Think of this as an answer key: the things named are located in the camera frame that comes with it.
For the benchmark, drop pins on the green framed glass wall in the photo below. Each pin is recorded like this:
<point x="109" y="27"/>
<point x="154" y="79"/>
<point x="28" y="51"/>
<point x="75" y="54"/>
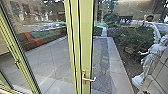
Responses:
<point x="71" y="40"/>

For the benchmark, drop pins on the green framed glass door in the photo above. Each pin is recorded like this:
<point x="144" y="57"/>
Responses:
<point x="87" y="36"/>

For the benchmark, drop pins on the green outdoor shrub bed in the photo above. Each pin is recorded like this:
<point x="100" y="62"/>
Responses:
<point x="131" y="36"/>

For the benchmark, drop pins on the colourful outdoor seating block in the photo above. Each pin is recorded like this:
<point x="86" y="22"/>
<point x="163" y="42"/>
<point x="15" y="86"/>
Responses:
<point x="40" y="36"/>

